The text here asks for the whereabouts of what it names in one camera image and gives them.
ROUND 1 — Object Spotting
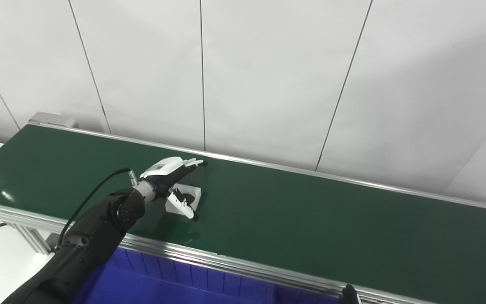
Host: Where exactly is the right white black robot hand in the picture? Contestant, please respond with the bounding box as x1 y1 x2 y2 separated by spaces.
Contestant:
340 284 359 304

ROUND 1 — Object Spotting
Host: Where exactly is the white square part with hole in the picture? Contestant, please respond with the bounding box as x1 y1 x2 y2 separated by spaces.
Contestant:
165 183 202 214

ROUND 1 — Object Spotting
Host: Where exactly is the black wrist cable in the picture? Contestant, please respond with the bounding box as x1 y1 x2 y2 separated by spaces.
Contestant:
55 168 136 250

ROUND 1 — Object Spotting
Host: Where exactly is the grey conveyor end housing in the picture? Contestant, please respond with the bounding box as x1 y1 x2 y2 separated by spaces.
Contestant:
29 112 78 128

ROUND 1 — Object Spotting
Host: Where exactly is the blue bin with white parts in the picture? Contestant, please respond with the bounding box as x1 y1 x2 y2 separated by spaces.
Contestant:
72 247 277 304

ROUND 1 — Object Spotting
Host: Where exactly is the blue bin with black parts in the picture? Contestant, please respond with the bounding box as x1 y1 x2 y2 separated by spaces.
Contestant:
273 287 340 304

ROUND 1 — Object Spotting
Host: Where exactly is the aluminium conveyor leg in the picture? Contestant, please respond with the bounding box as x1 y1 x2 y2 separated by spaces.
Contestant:
9 224 64 254

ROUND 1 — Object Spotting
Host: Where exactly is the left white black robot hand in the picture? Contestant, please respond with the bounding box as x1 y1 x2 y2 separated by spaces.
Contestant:
140 156 208 222

